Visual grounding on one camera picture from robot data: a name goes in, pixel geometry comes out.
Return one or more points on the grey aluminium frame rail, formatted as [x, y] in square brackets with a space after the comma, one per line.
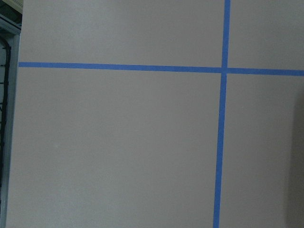
[9, 60]

